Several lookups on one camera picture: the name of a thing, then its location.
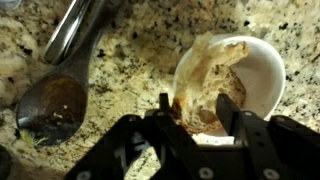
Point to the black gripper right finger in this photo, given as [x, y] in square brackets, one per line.
[266, 143]

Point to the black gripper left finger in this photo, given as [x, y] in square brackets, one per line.
[173, 143]

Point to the pale wide bread slice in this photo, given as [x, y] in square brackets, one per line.
[206, 80]

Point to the white ceramic bowl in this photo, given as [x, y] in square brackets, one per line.
[263, 76]

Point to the metal spoon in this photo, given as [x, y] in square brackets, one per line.
[53, 106]

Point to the black sports water bottle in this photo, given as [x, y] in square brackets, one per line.
[4, 163]

